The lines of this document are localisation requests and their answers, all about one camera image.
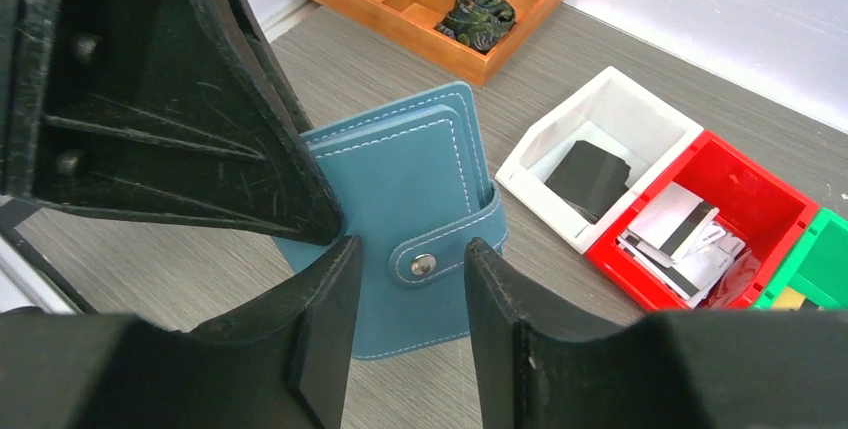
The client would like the white cards pile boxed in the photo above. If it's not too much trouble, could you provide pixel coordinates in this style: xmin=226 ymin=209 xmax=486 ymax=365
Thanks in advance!
xmin=617 ymin=182 xmax=746 ymax=308

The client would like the blue leather card holder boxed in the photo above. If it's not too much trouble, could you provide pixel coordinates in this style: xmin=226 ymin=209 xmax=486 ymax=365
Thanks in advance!
xmin=304 ymin=81 xmax=508 ymax=360

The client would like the red plastic bin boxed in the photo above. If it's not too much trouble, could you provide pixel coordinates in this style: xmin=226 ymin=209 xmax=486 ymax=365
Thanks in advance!
xmin=586 ymin=131 xmax=819 ymax=311

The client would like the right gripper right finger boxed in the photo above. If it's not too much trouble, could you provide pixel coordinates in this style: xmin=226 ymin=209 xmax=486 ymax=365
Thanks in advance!
xmin=464 ymin=238 xmax=630 ymax=428

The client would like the black card stack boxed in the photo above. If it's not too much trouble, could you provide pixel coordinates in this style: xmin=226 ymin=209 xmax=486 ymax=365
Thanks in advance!
xmin=545 ymin=140 xmax=631 ymax=224

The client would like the gold cards pile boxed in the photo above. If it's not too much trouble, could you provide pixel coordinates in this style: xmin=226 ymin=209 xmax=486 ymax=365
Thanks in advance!
xmin=771 ymin=286 xmax=821 ymax=311

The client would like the green plastic bin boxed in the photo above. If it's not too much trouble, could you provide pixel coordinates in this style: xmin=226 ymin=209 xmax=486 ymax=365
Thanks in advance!
xmin=752 ymin=208 xmax=847 ymax=310

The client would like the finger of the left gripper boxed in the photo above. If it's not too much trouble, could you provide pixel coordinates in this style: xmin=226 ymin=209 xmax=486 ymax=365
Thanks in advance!
xmin=1 ymin=0 xmax=342 ymax=246

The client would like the white plastic bin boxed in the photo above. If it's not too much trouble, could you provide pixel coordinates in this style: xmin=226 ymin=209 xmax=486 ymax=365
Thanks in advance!
xmin=496 ymin=66 xmax=703 ymax=254

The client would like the wooden compartment tray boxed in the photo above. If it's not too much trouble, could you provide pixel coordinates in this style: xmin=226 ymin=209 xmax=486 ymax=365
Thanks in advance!
xmin=284 ymin=0 xmax=579 ymax=88

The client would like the rolled dark tie bottom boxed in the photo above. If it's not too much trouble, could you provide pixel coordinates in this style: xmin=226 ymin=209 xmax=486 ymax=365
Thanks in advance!
xmin=434 ymin=0 xmax=516 ymax=54

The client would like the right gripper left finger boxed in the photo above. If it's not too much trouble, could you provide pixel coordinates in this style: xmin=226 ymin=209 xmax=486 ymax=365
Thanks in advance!
xmin=191 ymin=236 xmax=363 ymax=428

